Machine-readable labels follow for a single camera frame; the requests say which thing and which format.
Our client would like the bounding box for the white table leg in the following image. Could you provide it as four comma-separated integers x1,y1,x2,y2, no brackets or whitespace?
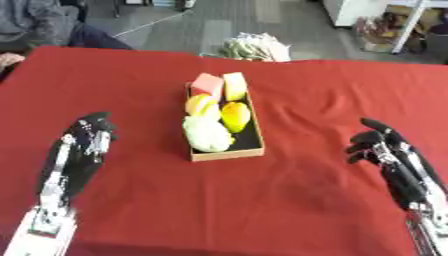
390,0,433,55

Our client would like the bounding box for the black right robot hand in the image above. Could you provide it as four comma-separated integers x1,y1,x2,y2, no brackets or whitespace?
344,117,448,212

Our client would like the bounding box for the person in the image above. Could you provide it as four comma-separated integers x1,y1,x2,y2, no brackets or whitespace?
0,0,135,54

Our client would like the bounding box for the tan cardboard box black inside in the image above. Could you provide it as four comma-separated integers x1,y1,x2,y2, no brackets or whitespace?
183,81,266,163

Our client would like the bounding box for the pale yellow toy block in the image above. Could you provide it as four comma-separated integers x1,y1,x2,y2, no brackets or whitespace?
222,71,251,102

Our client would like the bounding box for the yellow orange toy fruit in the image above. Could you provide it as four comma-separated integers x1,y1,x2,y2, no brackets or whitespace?
183,93,224,122

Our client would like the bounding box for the person's hand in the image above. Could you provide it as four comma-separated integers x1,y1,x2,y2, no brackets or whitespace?
0,52,28,73

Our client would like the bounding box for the crumpled plastic bag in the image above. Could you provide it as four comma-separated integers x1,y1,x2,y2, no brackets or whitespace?
215,32,293,63

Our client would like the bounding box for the white cabinet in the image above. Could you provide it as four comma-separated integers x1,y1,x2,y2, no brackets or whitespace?
322,0,394,28

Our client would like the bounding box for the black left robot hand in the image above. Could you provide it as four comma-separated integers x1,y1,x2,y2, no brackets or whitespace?
35,111,119,208

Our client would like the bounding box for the pink toy block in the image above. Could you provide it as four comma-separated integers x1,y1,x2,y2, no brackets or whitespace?
189,73,226,100

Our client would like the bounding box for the yellow toy mango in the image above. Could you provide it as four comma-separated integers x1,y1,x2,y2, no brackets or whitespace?
218,101,252,134

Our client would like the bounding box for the pale green toy cabbage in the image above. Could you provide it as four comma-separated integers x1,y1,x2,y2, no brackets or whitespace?
180,115,237,154

